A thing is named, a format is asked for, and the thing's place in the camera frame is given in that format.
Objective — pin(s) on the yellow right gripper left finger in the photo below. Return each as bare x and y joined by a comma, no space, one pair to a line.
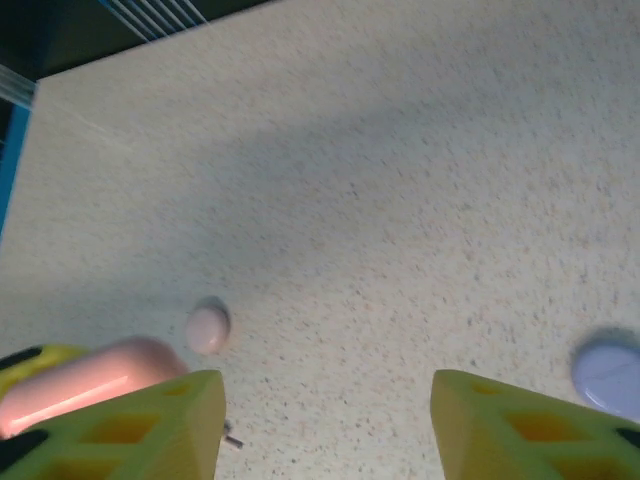
200,425

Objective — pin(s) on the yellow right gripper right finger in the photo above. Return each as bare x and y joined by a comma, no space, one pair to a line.
475,425

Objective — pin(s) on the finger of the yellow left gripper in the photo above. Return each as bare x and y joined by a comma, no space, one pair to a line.
60,350

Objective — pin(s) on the light pink round charging case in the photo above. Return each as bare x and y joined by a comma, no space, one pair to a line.
207,327

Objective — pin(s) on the blue table edge strip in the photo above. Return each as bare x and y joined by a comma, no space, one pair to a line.
12,165

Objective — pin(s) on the aluminium side rail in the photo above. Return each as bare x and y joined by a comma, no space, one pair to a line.
15,87

